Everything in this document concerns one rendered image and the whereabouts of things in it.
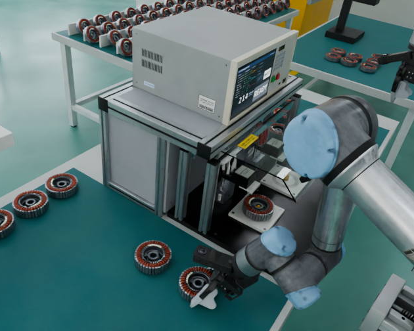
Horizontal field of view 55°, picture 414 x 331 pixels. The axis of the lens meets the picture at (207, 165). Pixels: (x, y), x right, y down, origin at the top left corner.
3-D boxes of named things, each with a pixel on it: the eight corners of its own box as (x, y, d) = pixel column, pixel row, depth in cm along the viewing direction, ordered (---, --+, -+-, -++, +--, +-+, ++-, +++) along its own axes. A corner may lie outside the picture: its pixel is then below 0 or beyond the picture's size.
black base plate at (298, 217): (350, 185, 166) (352, 181, 164) (288, 286, 120) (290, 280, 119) (252, 143, 184) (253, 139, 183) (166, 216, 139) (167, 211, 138)
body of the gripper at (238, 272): (228, 303, 108) (256, 286, 100) (204, 283, 107) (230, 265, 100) (236, 282, 114) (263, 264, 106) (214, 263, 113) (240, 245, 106)
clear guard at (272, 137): (325, 166, 129) (330, 151, 125) (296, 203, 112) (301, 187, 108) (239, 129, 142) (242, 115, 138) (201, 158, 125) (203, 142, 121)
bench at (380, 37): (424, 111, 415) (458, 40, 371) (382, 199, 284) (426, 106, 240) (324, 78, 459) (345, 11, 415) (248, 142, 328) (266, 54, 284)
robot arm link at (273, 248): (290, 261, 89) (267, 229, 91) (259, 279, 96) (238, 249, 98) (305, 247, 95) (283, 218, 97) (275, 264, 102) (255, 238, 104)
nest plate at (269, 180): (309, 180, 161) (309, 178, 161) (294, 199, 151) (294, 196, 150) (275, 166, 167) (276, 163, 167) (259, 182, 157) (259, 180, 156)
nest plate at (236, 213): (284, 211, 144) (284, 209, 143) (265, 235, 134) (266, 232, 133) (248, 194, 150) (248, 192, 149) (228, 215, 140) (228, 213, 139)
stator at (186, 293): (221, 281, 119) (223, 272, 117) (208, 310, 110) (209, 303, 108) (187, 268, 121) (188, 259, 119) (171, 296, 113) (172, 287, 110)
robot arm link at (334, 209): (349, 77, 86) (313, 245, 112) (322, 89, 79) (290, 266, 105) (403, 92, 79) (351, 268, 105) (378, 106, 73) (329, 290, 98)
